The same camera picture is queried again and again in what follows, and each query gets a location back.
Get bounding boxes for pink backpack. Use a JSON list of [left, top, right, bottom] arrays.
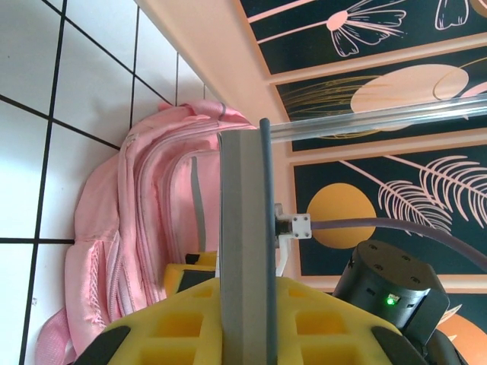
[[36, 100, 259, 364]]

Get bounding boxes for aluminium corner post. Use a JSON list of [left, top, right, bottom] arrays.
[[269, 94, 487, 144]]

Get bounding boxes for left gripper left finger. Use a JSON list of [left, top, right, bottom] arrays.
[[77, 261, 224, 365]]

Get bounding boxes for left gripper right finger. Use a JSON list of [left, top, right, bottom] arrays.
[[275, 275, 419, 365]]

